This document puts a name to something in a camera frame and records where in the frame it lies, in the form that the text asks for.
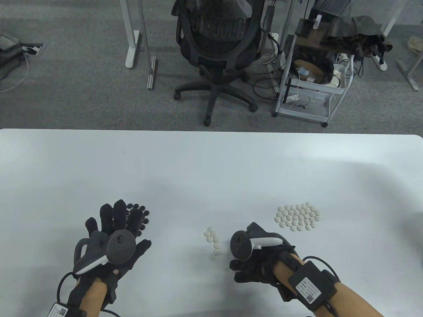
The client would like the black power adapter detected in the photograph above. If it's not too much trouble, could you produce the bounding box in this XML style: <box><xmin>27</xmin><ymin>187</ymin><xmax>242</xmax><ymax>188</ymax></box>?
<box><xmin>264</xmin><ymin>5</ymin><xmax>276</xmax><ymax>32</ymax></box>

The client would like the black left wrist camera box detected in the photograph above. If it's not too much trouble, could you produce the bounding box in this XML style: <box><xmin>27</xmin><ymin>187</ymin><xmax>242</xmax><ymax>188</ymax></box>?
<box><xmin>46</xmin><ymin>302</ymin><xmax>87</xmax><ymax>317</ymax></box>

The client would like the grey white right hand controller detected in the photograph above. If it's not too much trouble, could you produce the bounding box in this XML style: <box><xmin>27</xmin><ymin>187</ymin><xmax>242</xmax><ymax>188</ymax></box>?
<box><xmin>230</xmin><ymin>231</ymin><xmax>285</xmax><ymax>261</ymax></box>

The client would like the black cloth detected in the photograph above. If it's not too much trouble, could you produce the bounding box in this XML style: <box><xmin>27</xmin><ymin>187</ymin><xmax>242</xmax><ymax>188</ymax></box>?
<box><xmin>321</xmin><ymin>15</ymin><xmax>394</xmax><ymax>56</ymax></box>

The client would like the black mesh office chair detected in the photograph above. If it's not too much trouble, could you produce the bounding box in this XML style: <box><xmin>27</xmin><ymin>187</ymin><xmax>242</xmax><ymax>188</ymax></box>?
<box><xmin>172</xmin><ymin>0</ymin><xmax>276</xmax><ymax>126</ymax></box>

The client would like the tan shoe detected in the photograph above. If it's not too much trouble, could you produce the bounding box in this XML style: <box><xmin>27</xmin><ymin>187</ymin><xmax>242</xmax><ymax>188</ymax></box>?
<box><xmin>407</xmin><ymin>36</ymin><xmax>423</xmax><ymax>53</ymax></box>

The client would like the grey metal floor foot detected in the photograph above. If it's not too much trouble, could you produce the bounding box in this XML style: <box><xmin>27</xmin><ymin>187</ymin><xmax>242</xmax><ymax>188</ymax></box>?
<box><xmin>397</xmin><ymin>59</ymin><xmax>420</xmax><ymax>92</ymax></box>

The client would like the person's left hand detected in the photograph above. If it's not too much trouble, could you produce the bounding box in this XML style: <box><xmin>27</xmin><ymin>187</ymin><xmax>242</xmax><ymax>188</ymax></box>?
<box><xmin>76</xmin><ymin>199</ymin><xmax>152</xmax><ymax>303</ymax></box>

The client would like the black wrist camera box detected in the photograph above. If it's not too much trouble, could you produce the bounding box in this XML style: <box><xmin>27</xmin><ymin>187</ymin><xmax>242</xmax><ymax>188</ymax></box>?
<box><xmin>46</xmin><ymin>302</ymin><xmax>87</xmax><ymax>317</ymax></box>
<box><xmin>288</xmin><ymin>261</ymin><xmax>338</xmax><ymax>311</ymax></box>

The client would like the white desk leg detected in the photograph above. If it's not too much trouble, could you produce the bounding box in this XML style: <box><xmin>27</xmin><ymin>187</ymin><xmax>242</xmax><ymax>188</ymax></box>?
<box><xmin>383</xmin><ymin>0</ymin><xmax>407</xmax><ymax>37</ymax></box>
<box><xmin>120</xmin><ymin>0</ymin><xmax>141</xmax><ymax>69</ymax></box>

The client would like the sorted white go stones group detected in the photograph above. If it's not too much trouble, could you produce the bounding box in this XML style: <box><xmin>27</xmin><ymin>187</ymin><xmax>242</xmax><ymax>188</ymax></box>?
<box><xmin>275</xmin><ymin>202</ymin><xmax>321</xmax><ymax>231</ymax></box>

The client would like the aluminium profile post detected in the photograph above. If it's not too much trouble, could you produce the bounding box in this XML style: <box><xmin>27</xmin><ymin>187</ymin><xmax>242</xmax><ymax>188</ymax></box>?
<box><xmin>137</xmin><ymin>0</ymin><xmax>156</xmax><ymax>89</ymax></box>

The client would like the white power strip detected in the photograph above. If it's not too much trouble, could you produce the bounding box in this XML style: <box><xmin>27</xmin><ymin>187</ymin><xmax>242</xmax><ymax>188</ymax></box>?
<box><xmin>370</xmin><ymin>52</ymin><xmax>388</xmax><ymax>71</ymax></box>

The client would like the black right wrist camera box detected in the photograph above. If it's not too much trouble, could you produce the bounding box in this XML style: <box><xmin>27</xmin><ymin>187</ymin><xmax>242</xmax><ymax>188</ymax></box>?
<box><xmin>288</xmin><ymin>261</ymin><xmax>338</xmax><ymax>311</ymax></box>

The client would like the person's right hand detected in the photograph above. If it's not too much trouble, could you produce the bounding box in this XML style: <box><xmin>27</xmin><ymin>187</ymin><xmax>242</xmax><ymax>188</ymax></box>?
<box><xmin>230</xmin><ymin>222</ymin><xmax>299</xmax><ymax>301</ymax></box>

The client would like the white utility cart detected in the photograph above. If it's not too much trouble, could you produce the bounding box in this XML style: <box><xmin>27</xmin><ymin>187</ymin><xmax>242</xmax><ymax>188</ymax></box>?
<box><xmin>272</xmin><ymin>18</ymin><xmax>356</xmax><ymax>128</ymax></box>

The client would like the sorted black go stones group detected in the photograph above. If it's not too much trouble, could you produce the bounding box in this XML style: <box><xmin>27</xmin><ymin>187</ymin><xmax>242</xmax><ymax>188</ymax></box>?
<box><xmin>127</xmin><ymin>204</ymin><xmax>150</xmax><ymax>237</ymax></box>

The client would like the person's right forearm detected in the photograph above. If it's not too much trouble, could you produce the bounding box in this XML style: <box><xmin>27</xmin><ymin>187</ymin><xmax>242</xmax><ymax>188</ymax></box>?
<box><xmin>274</xmin><ymin>258</ymin><xmax>385</xmax><ymax>317</ymax></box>

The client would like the grey white hand controller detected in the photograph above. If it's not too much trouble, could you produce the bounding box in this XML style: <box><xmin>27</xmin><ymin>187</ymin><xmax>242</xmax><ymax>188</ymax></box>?
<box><xmin>230</xmin><ymin>231</ymin><xmax>285</xmax><ymax>261</ymax></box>
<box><xmin>73</xmin><ymin>230</ymin><xmax>137</xmax><ymax>274</ymax></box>

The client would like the floor socket box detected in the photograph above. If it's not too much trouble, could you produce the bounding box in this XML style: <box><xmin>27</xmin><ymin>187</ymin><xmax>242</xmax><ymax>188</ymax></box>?
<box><xmin>21</xmin><ymin>42</ymin><xmax>45</xmax><ymax>56</ymax></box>

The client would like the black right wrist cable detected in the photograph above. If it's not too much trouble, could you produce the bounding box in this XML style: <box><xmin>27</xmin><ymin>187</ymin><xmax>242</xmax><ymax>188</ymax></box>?
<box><xmin>302</xmin><ymin>256</ymin><xmax>341</xmax><ymax>317</ymax></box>

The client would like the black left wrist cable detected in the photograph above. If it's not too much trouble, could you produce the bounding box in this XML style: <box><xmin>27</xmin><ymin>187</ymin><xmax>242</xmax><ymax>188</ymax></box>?
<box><xmin>57</xmin><ymin>271</ymin><xmax>116</xmax><ymax>317</ymax></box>

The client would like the mixed black white go stones pile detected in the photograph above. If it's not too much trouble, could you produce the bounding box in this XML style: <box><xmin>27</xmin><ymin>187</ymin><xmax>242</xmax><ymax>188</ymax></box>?
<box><xmin>204</xmin><ymin>227</ymin><xmax>223</xmax><ymax>259</ymax></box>

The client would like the grey white left hand controller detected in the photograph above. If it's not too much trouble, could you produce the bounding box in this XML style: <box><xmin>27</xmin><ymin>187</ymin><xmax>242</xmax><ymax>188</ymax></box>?
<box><xmin>73</xmin><ymin>230</ymin><xmax>137</xmax><ymax>274</ymax></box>

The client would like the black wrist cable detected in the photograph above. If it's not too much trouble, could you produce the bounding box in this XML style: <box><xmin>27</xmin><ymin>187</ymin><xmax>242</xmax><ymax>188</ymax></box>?
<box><xmin>57</xmin><ymin>271</ymin><xmax>116</xmax><ymax>317</ymax></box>
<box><xmin>302</xmin><ymin>256</ymin><xmax>341</xmax><ymax>317</ymax></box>

